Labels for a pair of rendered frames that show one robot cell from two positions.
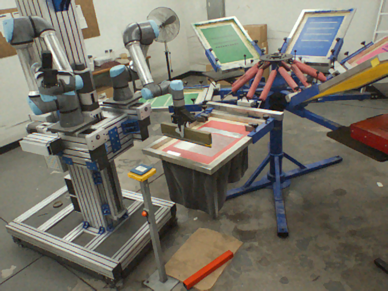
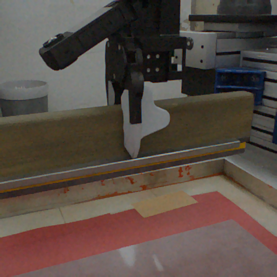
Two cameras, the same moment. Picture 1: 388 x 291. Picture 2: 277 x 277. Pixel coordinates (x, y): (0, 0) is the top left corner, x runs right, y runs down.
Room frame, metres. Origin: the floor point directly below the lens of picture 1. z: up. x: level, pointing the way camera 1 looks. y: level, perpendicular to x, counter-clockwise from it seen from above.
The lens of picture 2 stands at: (2.17, -0.34, 1.26)
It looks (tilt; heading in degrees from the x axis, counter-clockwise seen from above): 19 degrees down; 116
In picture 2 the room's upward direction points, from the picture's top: straight up
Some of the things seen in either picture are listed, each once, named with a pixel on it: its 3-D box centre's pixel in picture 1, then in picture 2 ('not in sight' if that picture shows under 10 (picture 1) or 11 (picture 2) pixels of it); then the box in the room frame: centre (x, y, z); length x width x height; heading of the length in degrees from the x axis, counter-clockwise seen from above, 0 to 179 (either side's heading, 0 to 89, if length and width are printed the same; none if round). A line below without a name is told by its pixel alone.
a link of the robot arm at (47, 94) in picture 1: (49, 89); not in sight; (1.70, 0.70, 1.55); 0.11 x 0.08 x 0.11; 122
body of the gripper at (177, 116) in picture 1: (179, 114); (141, 34); (1.98, 0.07, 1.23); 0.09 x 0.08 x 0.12; 49
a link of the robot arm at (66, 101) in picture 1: (64, 97); not in sight; (1.98, 0.75, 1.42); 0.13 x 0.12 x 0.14; 122
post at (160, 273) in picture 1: (153, 230); not in sight; (1.81, 0.34, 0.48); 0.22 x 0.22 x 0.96; 49
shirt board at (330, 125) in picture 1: (326, 122); not in sight; (2.31, -1.03, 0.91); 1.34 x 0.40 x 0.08; 19
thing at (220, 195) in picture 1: (231, 175); not in sight; (1.97, -0.24, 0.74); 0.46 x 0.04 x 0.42; 139
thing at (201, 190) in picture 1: (187, 184); not in sight; (1.93, 0.07, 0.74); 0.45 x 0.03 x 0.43; 49
